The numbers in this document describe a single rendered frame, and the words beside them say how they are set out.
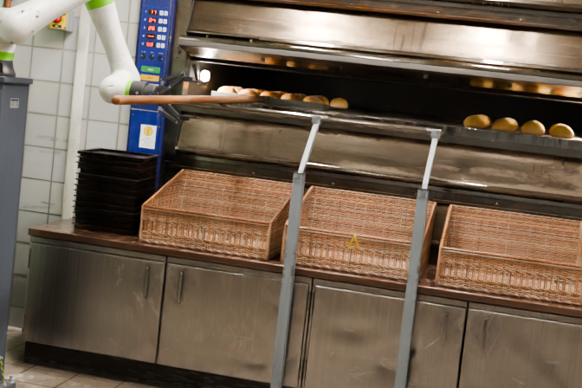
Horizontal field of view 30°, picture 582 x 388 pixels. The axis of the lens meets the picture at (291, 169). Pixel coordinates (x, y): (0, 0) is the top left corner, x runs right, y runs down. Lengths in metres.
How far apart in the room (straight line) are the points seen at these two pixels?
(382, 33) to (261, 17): 0.54
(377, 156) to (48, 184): 1.55
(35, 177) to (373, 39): 1.70
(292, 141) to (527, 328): 1.35
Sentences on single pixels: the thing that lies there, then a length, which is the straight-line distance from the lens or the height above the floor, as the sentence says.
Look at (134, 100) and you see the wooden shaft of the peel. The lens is 3.53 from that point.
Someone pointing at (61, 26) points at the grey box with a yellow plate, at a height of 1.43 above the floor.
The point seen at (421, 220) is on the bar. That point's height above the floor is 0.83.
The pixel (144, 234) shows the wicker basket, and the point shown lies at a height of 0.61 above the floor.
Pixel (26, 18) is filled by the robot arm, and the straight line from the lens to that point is 4.01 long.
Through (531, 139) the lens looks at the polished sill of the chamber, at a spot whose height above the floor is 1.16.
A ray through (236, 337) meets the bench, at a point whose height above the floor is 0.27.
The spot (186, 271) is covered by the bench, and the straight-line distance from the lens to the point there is 4.38.
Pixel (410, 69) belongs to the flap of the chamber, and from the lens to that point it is 4.54.
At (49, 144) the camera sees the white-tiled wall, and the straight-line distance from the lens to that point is 5.16.
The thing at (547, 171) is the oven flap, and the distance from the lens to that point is 4.67.
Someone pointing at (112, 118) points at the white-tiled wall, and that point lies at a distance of 5.03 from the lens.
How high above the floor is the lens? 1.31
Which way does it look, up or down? 5 degrees down
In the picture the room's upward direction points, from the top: 6 degrees clockwise
